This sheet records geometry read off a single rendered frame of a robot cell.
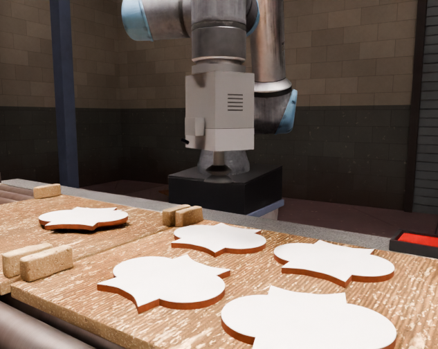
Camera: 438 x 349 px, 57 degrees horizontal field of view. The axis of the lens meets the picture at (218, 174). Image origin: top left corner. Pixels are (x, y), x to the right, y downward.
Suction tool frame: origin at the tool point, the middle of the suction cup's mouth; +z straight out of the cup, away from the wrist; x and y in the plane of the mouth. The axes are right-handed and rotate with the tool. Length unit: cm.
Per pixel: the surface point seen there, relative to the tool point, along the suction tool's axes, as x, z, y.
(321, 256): 6.1, 8.1, 14.5
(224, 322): -13.0, 8.2, 21.8
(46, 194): -16, 8, -48
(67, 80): 75, -50, -452
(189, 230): -2.5, 8.1, -4.4
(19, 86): 36, -49, -564
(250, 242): 2.1, 8.1, 5.0
